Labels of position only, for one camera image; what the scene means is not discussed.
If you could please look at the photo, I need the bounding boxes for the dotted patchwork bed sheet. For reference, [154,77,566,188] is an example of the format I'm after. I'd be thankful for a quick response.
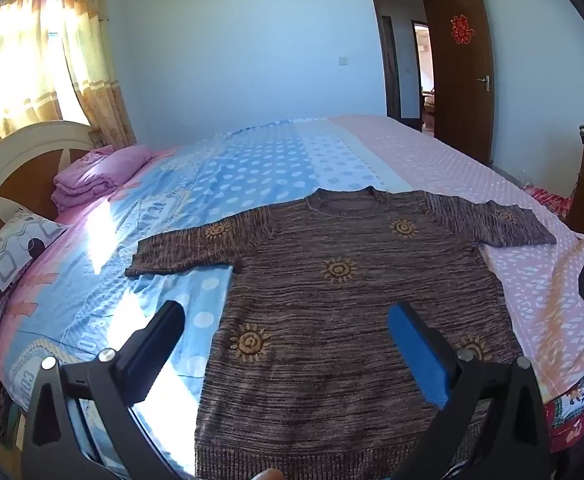
[0,115,584,480]

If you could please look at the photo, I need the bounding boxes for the brown door frame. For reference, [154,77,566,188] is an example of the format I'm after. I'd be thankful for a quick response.
[367,0,441,133]

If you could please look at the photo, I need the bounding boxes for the brown knit sweater sun pattern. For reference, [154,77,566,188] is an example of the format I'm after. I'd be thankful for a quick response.
[124,186,558,480]

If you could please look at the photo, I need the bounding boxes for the white and wooden headboard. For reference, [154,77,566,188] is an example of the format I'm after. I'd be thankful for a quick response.
[0,120,98,263]

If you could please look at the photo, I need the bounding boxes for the red paper door decoration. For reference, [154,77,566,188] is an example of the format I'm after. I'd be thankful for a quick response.
[450,14,475,45]

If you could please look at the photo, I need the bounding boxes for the folded pink blanket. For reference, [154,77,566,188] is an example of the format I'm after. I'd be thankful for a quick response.
[52,144,154,213]

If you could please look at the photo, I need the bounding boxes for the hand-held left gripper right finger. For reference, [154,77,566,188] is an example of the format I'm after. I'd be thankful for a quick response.
[388,301,555,480]

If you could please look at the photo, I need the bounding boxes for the brown wooden door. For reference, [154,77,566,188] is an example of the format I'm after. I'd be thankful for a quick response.
[434,0,496,166]

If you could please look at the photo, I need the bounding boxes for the red patterned quilt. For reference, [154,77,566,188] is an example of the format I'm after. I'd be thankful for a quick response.
[542,367,584,457]

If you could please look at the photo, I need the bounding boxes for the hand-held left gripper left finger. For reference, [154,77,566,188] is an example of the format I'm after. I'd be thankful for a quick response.
[21,300,186,471]

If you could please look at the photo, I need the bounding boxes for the grey patterned pillow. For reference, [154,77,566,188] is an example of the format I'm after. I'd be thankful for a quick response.
[0,206,71,339]

